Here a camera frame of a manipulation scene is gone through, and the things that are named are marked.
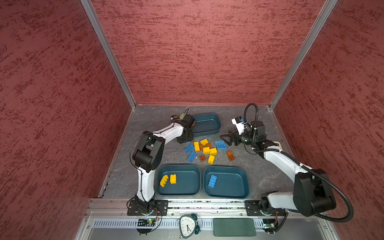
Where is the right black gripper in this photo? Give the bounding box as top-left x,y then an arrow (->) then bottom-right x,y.
220,127 -> 256,147

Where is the yellow brick tall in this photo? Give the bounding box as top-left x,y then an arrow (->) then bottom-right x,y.
194,142 -> 201,152

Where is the blue brick long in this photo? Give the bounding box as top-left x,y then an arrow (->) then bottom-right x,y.
208,175 -> 217,188

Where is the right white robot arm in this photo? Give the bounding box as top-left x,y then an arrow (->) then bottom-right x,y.
220,132 -> 337,217

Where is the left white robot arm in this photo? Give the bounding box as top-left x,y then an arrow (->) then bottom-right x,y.
131,114 -> 195,215

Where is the brown brick right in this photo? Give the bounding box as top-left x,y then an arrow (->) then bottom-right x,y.
226,151 -> 236,162

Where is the back teal bin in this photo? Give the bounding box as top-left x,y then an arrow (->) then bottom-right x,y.
192,113 -> 222,137

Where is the teal bin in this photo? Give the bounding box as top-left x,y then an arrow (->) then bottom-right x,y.
155,164 -> 201,196
192,113 -> 222,137
204,166 -> 250,199

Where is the yellow brick bottom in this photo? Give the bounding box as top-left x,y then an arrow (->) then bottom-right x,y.
208,155 -> 215,165

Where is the front left teal bin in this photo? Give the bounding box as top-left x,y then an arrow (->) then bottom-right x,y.
155,164 -> 201,196

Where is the front right teal bin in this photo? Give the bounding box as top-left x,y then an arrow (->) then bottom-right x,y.
204,166 -> 250,199

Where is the white analog clock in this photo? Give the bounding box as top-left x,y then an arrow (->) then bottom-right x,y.
179,214 -> 200,239

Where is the dark green pad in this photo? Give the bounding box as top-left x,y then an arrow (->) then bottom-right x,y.
213,218 -> 257,237

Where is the right controller board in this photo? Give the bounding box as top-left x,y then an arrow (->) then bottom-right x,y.
262,219 -> 279,229

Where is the controller board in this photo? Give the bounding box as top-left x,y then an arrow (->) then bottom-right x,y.
137,219 -> 156,228
262,219 -> 279,229

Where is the left controller board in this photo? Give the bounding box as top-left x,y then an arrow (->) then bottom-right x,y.
137,219 -> 156,228

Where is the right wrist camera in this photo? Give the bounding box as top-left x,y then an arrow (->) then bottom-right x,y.
232,117 -> 247,135

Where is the right black corrugated cable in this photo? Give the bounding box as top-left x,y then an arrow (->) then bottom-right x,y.
243,103 -> 355,223

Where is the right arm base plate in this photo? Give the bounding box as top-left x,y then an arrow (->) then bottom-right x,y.
245,200 -> 286,217

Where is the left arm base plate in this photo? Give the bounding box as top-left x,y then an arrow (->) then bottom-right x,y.
127,199 -> 169,217

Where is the aluminium front rail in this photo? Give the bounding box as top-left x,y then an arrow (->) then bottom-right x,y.
86,197 -> 328,219

